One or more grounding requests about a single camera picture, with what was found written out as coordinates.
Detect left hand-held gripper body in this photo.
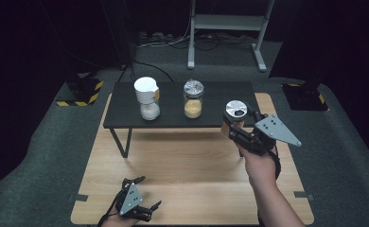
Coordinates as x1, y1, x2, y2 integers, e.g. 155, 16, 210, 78
114, 181, 154, 222

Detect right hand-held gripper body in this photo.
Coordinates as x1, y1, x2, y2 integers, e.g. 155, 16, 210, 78
235, 113, 303, 157

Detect silver-lidded jar with dark spot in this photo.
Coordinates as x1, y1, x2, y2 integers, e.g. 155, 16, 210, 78
220, 99, 249, 137

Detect silver-lidded jar of yellow powder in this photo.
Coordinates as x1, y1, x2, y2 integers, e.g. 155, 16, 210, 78
183, 79, 205, 119

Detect black raised shelf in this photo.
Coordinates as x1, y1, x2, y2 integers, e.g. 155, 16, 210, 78
102, 80, 265, 159

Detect white-capped glass jar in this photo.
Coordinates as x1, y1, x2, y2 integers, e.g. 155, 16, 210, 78
133, 76, 162, 121

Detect person's left hand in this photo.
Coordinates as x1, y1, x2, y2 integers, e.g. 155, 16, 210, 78
100, 207, 140, 227

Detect person's right hand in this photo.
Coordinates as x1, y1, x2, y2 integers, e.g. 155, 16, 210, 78
239, 142, 282, 191

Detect yellow-black striped stand base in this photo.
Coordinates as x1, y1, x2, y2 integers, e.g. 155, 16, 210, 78
281, 79, 330, 112
55, 73, 105, 108

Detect grey tape strip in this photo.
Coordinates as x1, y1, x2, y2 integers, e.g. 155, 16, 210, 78
293, 190, 315, 201
68, 193, 89, 202

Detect grey metal stand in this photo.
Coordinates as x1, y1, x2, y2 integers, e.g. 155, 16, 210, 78
186, 0, 275, 73

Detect black power strip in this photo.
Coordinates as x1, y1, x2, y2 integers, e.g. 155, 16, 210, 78
137, 30, 175, 45

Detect dark stand pole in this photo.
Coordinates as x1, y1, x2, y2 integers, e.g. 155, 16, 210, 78
111, 0, 135, 69

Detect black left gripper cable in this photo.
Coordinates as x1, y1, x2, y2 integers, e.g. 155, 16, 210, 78
97, 188, 125, 227

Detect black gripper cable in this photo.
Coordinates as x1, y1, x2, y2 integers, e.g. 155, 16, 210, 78
97, 188, 125, 227
269, 145, 283, 182

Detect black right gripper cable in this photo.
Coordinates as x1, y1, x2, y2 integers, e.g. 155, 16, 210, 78
269, 145, 283, 182

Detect tangled black cables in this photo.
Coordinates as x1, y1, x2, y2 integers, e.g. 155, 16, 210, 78
194, 31, 256, 51

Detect black floor cable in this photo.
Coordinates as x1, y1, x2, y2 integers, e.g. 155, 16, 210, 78
119, 60, 175, 83

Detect white cable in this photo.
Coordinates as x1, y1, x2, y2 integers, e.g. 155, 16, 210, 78
137, 17, 196, 49

